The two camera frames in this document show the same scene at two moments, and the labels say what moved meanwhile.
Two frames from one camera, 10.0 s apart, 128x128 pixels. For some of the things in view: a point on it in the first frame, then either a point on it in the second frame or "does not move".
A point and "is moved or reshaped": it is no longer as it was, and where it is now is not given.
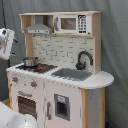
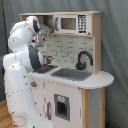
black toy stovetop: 41,68 does not move
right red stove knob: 33,84 does not move
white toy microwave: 68,24 does not move
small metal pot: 31,61 is moved or reshaped
